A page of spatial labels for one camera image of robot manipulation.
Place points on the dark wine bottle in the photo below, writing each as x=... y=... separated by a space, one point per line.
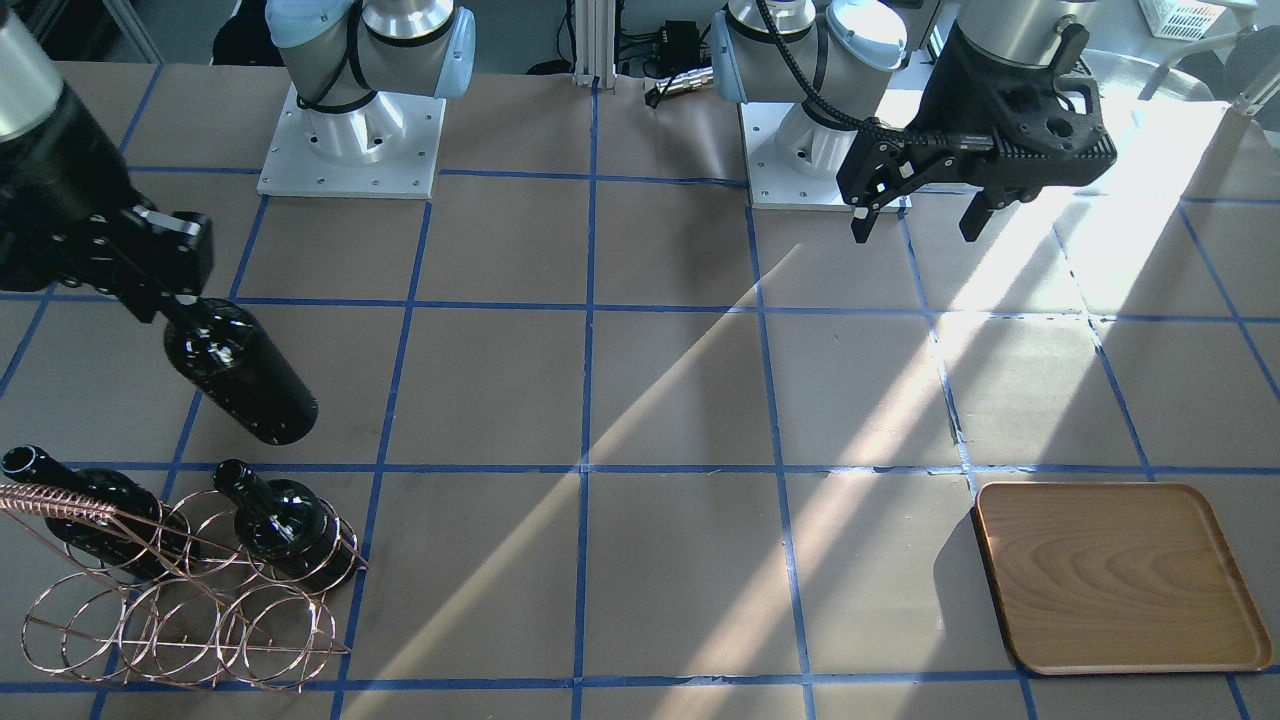
x=143 y=539
x=226 y=352
x=282 y=524

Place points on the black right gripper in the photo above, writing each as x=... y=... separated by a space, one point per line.
x=52 y=185

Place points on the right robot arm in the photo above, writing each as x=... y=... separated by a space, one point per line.
x=340 y=55

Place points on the aluminium frame post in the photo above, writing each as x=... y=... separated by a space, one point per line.
x=595 y=32

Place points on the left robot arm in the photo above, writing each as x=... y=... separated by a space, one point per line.
x=837 y=61

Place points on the copper wire bottle basket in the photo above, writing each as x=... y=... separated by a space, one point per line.
x=218 y=618

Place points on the white plastic basket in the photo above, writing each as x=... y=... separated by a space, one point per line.
x=1179 y=20

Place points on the wooden tray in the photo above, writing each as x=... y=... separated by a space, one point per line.
x=1116 y=578

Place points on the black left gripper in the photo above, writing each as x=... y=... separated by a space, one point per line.
x=948 y=100

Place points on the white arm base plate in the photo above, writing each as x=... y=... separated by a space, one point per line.
x=792 y=159
x=386 y=150

